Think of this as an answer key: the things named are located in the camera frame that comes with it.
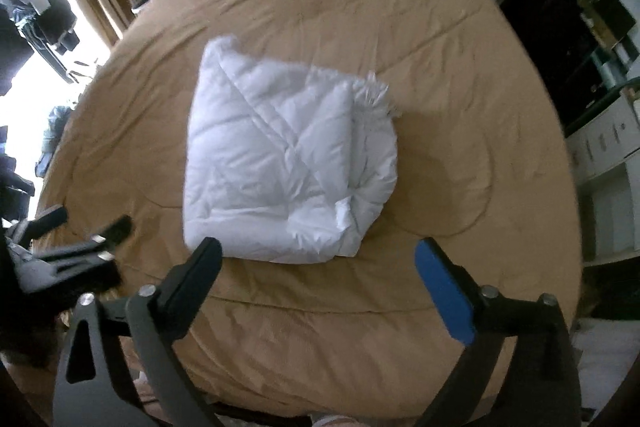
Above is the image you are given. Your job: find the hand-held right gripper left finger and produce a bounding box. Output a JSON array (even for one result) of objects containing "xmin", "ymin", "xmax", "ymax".
[{"xmin": 52, "ymin": 237, "xmax": 223, "ymax": 427}]

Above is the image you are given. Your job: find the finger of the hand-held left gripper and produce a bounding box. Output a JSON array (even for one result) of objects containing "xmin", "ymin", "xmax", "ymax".
[
  {"xmin": 7, "ymin": 205, "xmax": 69, "ymax": 243},
  {"xmin": 40, "ymin": 214, "xmax": 134, "ymax": 271}
]

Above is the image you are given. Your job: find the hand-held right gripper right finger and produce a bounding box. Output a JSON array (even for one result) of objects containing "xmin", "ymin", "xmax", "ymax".
[{"xmin": 414, "ymin": 238, "xmax": 583, "ymax": 427}]

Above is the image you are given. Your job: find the white quilted duvet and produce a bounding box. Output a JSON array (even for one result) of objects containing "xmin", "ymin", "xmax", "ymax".
[{"xmin": 182, "ymin": 34, "xmax": 405, "ymax": 265}]

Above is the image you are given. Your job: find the blue cloth pile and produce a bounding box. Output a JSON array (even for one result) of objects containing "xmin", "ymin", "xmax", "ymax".
[{"xmin": 34, "ymin": 104, "xmax": 77, "ymax": 174}]

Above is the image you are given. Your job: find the white bedding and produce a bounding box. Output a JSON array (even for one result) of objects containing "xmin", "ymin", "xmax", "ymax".
[{"xmin": 571, "ymin": 321, "xmax": 640, "ymax": 410}]

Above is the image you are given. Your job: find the white shelf unit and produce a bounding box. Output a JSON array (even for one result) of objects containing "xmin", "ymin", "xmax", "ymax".
[{"xmin": 565, "ymin": 77, "xmax": 640, "ymax": 269}]

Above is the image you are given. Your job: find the tan bedspread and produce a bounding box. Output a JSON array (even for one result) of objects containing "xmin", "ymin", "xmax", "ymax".
[{"xmin": 10, "ymin": 0, "xmax": 583, "ymax": 423}]

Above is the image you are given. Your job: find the black cloth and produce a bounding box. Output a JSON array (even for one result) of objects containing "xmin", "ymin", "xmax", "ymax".
[{"xmin": 500, "ymin": 0, "xmax": 592, "ymax": 134}]

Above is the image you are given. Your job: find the dark framed picture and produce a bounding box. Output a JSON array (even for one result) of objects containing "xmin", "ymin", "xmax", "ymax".
[{"xmin": 575, "ymin": 0, "xmax": 639, "ymax": 54}]

